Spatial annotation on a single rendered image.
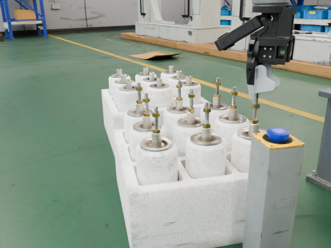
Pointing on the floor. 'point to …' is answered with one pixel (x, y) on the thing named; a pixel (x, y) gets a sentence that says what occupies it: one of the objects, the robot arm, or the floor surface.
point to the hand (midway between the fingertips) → (252, 97)
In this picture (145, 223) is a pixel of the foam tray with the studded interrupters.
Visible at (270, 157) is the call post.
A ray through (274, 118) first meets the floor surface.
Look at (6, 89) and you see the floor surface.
